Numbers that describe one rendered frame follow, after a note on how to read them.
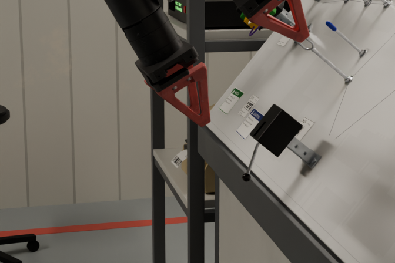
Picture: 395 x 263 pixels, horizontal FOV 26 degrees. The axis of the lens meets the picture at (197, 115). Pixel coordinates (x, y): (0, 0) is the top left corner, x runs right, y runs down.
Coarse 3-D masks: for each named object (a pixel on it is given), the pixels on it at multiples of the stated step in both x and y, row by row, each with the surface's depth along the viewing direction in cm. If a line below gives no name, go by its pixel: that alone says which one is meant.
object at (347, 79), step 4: (308, 40) 137; (300, 44) 138; (312, 44) 137; (304, 48) 138; (308, 48) 138; (312, 48) 137; (316, 52) 138; (320, 56) 138; (324, 60) 138; (328, 60) 139; (328, 64) 139; (332, 64) 139; (332, 68) 139; (336, 68) 139; (340, 72) 139; (344, 76) 140; (348, 76) 140; (352, 76) 140; (344, 80) 140; (348, 80) 140
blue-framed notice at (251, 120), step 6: (252, 114) 166; (258, 114) 163; (246, 120) 166; (252, 120) 164; (258, 120) 161; (240, 126) 167; (246, 126) 164; (252, 126) 162; (240, 132) 165; (246, 132) 163
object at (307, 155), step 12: (276, 108) 130; (264, 120) 131; (276, 120) 128; (288, 120) 128; (252, 132) 132; (264, 132) 128; (276, 132) 128; (288, 132) 129; (264, 144) 128; (276, 144) 129; (288, 144) 131; (300, 144) 131; (252, 156) 131; (276, 156) 129; (300, 156) 131; (312, 156) 132
